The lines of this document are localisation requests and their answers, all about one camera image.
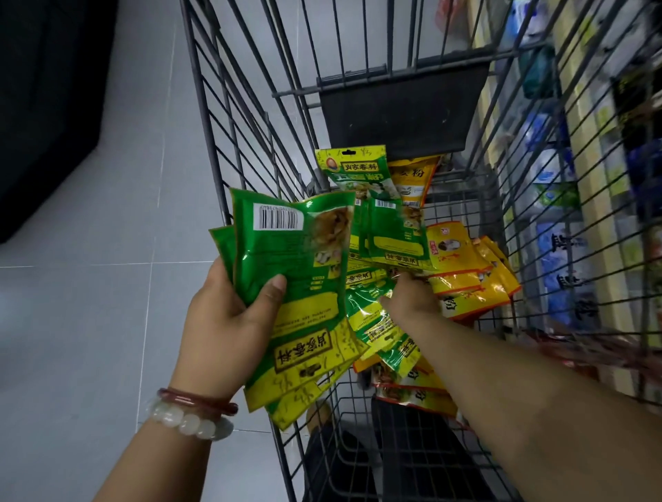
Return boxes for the person's left hand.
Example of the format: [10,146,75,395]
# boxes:
[170,259,289,405]

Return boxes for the person's right hand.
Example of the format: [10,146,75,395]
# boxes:
[383,271,446,332]

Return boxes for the pile of seasoning packets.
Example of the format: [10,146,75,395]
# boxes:
[315,145,523,415]

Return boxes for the wooden store shelving with goods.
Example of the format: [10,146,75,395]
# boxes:
[465,0,662,394]

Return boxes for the grey wire shopping cart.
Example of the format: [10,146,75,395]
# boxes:
[178,0,662,502]

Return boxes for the person's right forearm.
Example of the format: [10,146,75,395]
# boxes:
[408,310,662,502]

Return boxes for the black plastic cart flap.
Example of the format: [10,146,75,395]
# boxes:
[319,62,492,161]

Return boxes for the brown shoe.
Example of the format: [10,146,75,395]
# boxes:
[306,401,334,434]

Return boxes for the row of blue packets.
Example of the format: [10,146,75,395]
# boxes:
[512,0,601,332]

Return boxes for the black trousers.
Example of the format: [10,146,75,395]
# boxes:
[300,398,498,502]

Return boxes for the row of small dark bottles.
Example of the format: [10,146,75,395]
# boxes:
[610,62,662,223]

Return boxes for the black display base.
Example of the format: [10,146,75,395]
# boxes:
[0,0,118,244]

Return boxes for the dark red bracelet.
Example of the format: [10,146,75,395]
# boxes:
[157,385,239,417]

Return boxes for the white bead bracelet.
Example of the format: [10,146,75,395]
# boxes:
[147,398,237,444]

